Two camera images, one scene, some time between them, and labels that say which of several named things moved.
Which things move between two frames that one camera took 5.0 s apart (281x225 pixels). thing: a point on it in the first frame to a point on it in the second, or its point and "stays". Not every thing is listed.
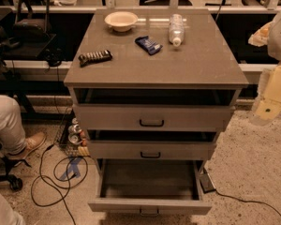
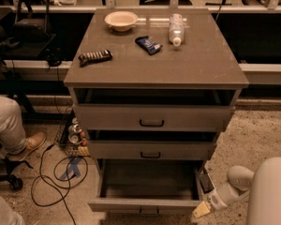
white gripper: x=280 y=39 to x=216 y=201
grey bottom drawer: x=156 y=187 stays
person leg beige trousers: x=7 y=125 stays
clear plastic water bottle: x=176 y=29 stays
